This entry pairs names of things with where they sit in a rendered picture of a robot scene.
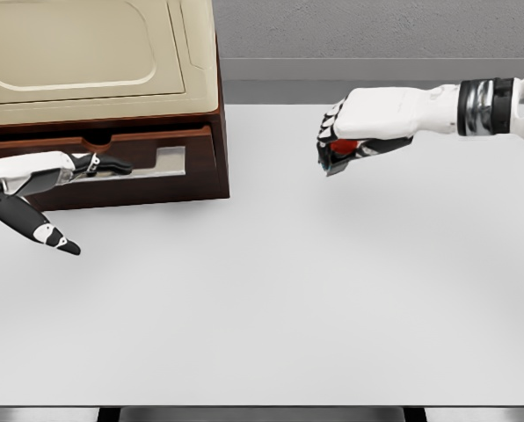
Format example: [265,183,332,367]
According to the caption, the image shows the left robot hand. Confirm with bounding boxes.
[0,150,134,257]

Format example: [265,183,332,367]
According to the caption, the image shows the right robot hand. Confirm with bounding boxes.
[316,86,421,178]

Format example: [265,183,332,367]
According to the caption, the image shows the black switch with red button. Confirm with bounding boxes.
[325,137,361,178]

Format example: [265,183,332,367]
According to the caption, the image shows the brown wooden drawer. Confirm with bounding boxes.
[0,124,224,210]

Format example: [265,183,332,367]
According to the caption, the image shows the silver drawer handle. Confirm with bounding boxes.
[70,145,187,182]

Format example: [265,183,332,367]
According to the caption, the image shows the brown cabinet with beige top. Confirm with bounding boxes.
[0,0,231,213]

